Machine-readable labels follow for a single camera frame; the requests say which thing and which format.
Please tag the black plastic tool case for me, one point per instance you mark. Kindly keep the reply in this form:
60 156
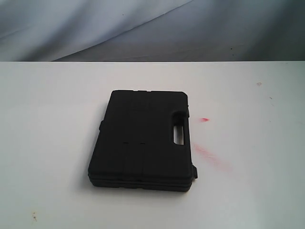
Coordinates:
144 142

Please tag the grey backdrop cloth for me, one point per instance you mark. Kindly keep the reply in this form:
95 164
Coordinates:
152 30

